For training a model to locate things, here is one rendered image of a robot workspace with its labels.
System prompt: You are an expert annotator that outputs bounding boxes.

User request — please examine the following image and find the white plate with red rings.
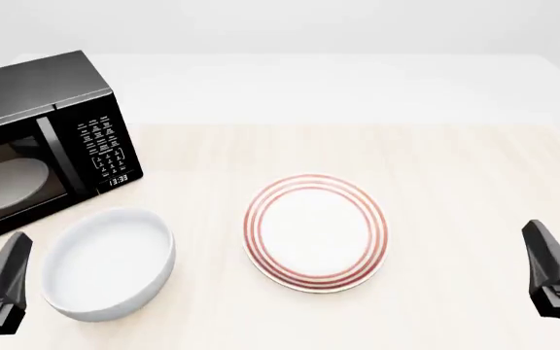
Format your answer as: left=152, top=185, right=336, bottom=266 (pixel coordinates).
left=242, top=172, right=389, bottom=295

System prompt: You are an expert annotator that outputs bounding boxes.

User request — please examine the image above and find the white microwave turntable plate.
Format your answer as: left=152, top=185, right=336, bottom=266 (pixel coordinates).
left=0, top=157, right=51, bottom=213

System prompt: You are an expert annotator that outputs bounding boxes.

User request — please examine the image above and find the white bowl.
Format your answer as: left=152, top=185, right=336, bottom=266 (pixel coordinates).
left=41, top=206, right=177, bottom=324

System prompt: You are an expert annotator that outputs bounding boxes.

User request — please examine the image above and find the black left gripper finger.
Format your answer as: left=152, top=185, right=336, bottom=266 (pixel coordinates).
left=0, top=230, right=34, bottom=311

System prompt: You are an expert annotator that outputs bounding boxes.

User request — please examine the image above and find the black microwave oven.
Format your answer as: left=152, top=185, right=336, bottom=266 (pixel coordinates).
left=0, top=50, right=145, bottom=249

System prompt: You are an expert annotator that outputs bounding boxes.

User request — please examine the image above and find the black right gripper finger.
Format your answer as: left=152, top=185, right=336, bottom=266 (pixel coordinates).
left=521, top=219, right=560, bottom=303

